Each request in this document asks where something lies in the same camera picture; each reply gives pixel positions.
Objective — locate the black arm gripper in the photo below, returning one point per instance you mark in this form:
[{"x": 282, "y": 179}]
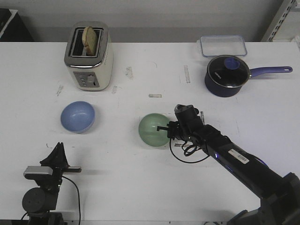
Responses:
[
  {"x": 173, "y": 131},
  {"x": 54, "y": 180}
]

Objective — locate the green bowl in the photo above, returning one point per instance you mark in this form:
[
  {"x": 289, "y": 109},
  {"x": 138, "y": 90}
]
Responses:
[{"x": 148, "y": 129}]

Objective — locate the blue bowl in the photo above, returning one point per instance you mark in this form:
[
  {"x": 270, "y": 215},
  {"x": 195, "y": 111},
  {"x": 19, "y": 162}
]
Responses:
[{"x": 78, "y": 117}]

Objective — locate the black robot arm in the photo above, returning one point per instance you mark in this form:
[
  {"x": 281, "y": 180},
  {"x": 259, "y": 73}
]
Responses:
[
  {"x": 40, "y": 202},
  {"x": 279, "y": 196}
]

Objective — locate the dark blue saucepan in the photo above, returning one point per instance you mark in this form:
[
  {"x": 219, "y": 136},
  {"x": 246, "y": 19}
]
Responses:
[{"x": 228, "y": 92}]

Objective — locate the glass pot lid blue knob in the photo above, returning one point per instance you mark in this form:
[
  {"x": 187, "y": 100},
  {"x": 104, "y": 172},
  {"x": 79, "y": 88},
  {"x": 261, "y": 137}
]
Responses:
[{"x": 228, "y": 71}]

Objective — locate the clear plastic food container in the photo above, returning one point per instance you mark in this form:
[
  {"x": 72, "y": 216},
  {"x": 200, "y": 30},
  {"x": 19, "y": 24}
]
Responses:
[{"x": 215, "y": 45}]

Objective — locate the cream two-slot toaster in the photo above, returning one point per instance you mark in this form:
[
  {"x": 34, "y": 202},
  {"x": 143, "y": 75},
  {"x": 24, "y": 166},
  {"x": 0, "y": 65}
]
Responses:
[{"x": 90, "y": 73}]

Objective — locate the toast slice in toaster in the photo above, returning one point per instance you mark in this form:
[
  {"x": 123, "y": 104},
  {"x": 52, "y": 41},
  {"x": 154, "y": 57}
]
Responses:
[{"x": 89, "y": 41}]

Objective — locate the white slotted shelf upright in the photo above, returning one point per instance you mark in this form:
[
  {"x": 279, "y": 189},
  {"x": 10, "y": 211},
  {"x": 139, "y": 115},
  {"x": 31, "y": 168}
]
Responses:
[{"x": 285, "y": 25}]

